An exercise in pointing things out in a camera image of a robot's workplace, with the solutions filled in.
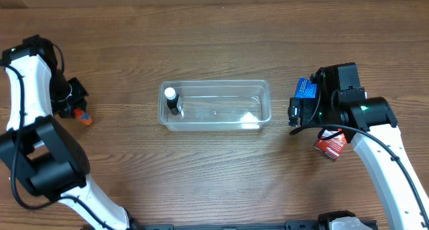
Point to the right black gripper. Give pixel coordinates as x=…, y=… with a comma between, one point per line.
x=302, y=111

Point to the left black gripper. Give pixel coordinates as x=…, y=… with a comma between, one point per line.
x=76, y=98

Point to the blue medicine box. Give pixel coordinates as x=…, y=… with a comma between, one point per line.
x=305, y=89

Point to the orange tube white cap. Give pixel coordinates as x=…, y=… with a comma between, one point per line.
x=82, y=116

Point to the black bottle white cap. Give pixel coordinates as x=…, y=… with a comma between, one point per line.
x=174, y=101

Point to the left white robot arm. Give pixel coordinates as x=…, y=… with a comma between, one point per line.
x=47, y=164

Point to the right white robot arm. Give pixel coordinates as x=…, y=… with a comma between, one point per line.
x=333, y=100

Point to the clear plastic container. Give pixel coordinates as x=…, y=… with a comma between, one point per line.
x=217, y=105

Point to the red medicine box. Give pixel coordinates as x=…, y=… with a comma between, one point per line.
x=330, y=143

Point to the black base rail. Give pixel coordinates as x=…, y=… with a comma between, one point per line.
x=287, y=225

